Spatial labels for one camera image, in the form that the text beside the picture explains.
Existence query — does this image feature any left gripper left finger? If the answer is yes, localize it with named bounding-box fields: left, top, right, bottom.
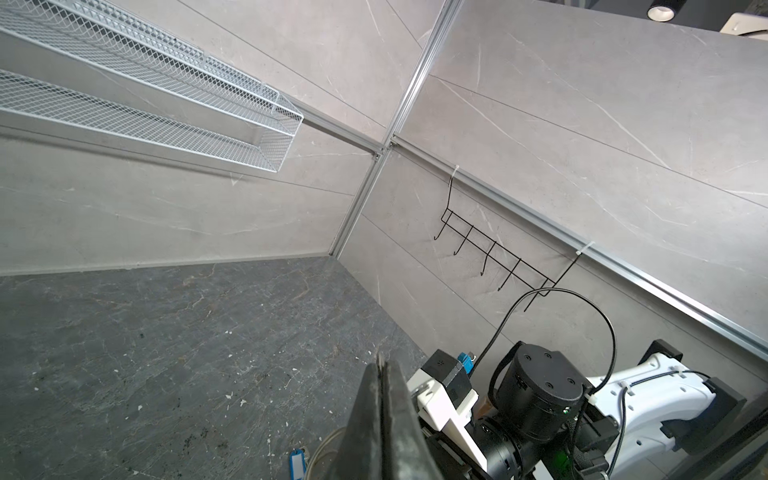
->
left=326, top=363, right=383, bottom=480

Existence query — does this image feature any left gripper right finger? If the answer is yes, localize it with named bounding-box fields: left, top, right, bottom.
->
left=381, top=361, right=442, bottom=479

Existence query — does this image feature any blue key tag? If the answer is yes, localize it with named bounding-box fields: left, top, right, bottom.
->
left=289, top=448, right=307, bottom=480

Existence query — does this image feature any white wire mesh basket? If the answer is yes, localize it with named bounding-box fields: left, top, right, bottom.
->
left=1, top=1, right=303, bottom=173

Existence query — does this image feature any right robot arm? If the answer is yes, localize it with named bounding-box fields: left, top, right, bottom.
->
left=469, top=339, right=746, bottom=479

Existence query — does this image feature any black wire hook rack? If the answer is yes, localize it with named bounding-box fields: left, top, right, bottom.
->
left=433, top=166, right=584, bottom=311

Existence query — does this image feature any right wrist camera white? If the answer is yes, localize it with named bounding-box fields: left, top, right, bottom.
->
left=406, top=350, right=488, bottom=477

